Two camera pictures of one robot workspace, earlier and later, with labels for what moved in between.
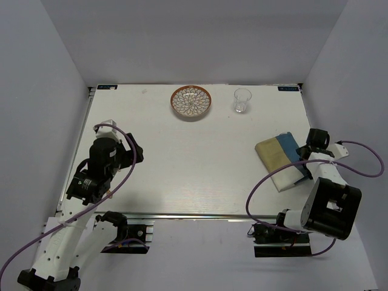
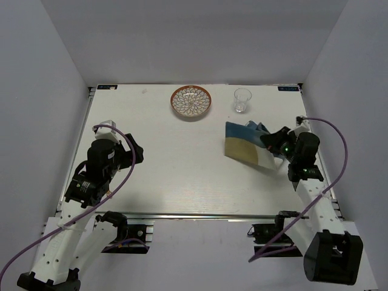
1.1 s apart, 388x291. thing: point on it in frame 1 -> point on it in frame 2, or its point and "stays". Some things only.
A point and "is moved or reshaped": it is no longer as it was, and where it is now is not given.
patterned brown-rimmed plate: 190,100 stays
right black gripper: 299,150 -> 273,140
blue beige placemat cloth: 278,151 is moved or reshaped
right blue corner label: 288,88 stays
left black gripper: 128,155 stays
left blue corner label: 107,86 stays
